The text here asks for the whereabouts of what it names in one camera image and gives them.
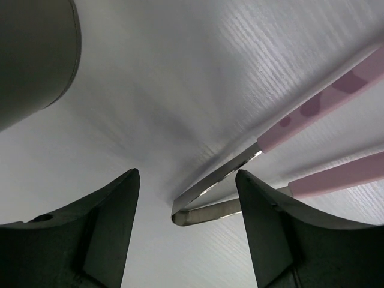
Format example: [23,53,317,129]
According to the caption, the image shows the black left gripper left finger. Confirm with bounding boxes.
[1,169,140,287]

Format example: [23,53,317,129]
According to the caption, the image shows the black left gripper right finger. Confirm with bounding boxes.
[235,170,383,287]

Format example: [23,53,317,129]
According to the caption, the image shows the pink handled metal tongs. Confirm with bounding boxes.
[171,46,383,227]

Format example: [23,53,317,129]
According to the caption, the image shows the grey cylindrical lunch box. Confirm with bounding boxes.
[1,1,82,130]

